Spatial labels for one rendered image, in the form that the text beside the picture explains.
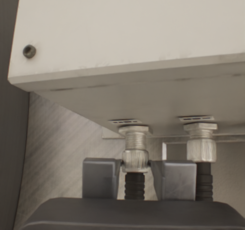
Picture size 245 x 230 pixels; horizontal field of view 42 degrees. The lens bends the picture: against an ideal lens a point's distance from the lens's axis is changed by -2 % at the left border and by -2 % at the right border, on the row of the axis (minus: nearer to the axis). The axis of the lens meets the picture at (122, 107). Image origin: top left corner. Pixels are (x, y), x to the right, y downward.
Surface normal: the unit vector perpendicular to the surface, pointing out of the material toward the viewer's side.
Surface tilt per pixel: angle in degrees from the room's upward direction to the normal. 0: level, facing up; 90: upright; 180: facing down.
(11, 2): 27
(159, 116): 132
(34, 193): 90
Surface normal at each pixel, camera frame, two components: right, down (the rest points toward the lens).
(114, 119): -0.03, 0.97
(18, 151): 0.94, -0.03
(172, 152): -0.34, -0.25
